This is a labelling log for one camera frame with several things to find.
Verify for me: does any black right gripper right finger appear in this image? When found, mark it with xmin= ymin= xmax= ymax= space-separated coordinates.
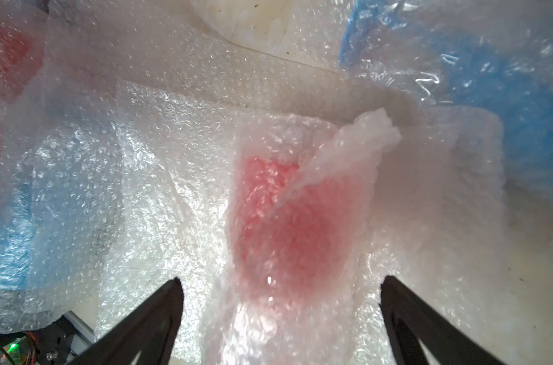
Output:
xmin=380 ymin=275 xmax=501 ymax=364

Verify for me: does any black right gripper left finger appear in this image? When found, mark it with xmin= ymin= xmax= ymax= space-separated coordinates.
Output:
xmin=71 ymin=278 xmax=184 ymax=365

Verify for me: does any red glass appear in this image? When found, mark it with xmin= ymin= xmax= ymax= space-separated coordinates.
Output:
xmin=201 ymin=109 xmax=401 ymax=364

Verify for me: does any light blue glass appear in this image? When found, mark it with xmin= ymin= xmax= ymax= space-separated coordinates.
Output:
xmin=339 ymin=1 xmax=553 ymax=206

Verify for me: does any blue glass in bubble wrap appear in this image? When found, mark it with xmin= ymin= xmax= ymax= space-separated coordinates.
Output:
xmin=0 ymin=123 xmax=122 ymax=334

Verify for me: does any pink glass in bubble wrap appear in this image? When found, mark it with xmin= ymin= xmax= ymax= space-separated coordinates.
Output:
xmin=0 ymin=2 xmax=47 ymax=103

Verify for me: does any green circuit board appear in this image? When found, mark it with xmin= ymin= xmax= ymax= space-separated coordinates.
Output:
xmin=0 ymin=332 xmax=39 ymax=365

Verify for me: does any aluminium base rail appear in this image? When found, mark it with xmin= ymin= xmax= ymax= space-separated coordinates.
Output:
xmin=35 ymin=311 xmax=95 ymax=365

